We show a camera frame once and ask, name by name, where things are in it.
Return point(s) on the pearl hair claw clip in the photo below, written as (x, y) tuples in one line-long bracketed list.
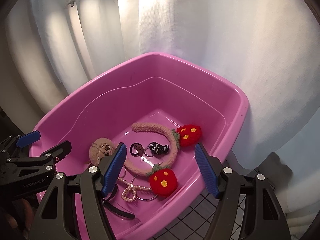
[(130, 192)]

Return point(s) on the person's left hand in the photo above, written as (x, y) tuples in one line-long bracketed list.
[(18, 218)]

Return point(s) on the beige plush face clip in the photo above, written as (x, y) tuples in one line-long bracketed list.
[(100, 148)]

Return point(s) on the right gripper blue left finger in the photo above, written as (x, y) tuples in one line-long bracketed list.
[(114, 166)]

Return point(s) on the black white checkered cloth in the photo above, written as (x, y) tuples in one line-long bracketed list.
[(193, 222)]

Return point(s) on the white curtain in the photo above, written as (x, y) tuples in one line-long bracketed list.
[(269, 48)]

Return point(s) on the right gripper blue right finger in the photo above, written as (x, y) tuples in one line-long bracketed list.
[(209, 167)]

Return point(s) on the black white scrunchie keyring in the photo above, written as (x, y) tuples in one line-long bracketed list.
[(155, 148)]

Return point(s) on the pink plastic tub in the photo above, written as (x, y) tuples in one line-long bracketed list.
[(160, 107)]

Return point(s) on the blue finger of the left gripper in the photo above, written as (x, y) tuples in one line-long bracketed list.
[(28, 139), (58, 152)]

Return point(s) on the pink strawberry headband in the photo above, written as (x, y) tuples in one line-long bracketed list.
[(162, 180)]

